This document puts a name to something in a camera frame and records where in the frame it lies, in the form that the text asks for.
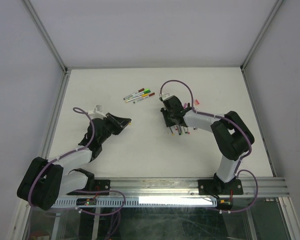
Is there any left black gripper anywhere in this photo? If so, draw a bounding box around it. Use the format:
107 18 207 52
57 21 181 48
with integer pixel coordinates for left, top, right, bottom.
98 112 131 144

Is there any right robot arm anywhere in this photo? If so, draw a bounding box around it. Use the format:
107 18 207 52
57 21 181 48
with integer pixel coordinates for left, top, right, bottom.
160 95 255 197

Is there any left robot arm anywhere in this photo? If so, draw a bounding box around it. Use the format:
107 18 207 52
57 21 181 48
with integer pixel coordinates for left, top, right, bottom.
16 113 132 211

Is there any dark red capped marker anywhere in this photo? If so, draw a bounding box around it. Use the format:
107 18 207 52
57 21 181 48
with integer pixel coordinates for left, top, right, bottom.
133 92 155 104

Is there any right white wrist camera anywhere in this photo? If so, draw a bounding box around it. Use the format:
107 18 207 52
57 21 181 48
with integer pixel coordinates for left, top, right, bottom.
159 93 171 102

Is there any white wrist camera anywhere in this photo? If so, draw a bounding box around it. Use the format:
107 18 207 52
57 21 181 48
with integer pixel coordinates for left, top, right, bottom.
88 105 107 119
159 93 171 102

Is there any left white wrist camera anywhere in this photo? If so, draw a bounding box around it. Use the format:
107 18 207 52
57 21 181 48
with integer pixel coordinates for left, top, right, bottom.
88 105 107 119

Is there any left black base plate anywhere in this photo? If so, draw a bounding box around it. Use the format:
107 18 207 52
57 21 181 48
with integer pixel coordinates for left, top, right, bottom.
85 179 111 196

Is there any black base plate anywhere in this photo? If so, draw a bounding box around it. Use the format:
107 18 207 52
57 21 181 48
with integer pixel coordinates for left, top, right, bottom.
197 178 244 196
85 179 111 196

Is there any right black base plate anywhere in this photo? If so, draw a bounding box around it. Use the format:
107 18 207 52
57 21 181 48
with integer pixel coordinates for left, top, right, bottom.
197 178 244 196

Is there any slotted grey cable duct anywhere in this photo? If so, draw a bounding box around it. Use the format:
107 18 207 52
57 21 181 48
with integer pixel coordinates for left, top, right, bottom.
52 196 217 209

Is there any aluminium front rail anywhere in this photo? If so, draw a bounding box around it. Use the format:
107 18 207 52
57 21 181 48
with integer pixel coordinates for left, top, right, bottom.
21 176 290 201

